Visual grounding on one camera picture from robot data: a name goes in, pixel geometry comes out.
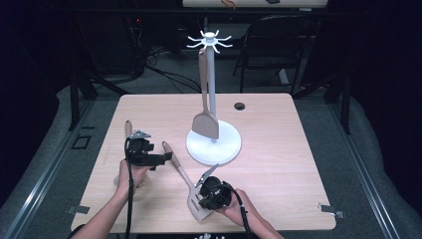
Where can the black folding chair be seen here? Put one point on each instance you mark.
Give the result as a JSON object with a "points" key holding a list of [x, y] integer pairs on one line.
{"points": [[275, 36]]}

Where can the beige slotted turner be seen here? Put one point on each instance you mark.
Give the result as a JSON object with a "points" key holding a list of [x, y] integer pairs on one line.
{"points": [[179, 165]]}

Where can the power strip with red light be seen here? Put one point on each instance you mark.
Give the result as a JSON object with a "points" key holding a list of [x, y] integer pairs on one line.
{"points": [[137, 21]]}

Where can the metal table bracket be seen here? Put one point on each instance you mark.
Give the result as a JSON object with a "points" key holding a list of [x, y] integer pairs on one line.
{"points": [[79, 209], [330, 210]]}

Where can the person's right hand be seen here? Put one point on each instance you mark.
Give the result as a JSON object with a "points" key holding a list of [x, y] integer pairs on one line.
{"points": [[240, 209]]}

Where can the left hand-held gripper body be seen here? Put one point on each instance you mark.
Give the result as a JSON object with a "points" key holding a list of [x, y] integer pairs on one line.
{"points": [[142, 156]]}

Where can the person's left hand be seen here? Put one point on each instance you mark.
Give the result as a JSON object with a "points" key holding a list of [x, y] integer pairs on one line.
{"points": [[132, 177]]}

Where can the beige solid spatula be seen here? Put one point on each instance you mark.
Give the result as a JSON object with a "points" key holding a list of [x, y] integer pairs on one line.
{"points": [[205, 126]]}

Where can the white utensil rack with hooks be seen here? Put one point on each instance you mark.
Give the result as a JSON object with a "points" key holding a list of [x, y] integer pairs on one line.
{"points": [[212, 151]]}

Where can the black metal stand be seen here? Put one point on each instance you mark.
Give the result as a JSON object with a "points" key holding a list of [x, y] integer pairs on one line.
{"points": [[75, 99], [345, 106]]}

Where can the aluminium floor rail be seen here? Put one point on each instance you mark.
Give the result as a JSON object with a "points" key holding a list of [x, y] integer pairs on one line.
{"points": [[43, 186], [361, 172]]}

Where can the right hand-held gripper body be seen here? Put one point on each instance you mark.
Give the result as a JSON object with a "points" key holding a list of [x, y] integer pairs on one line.
{"points": [[217, 194]]}

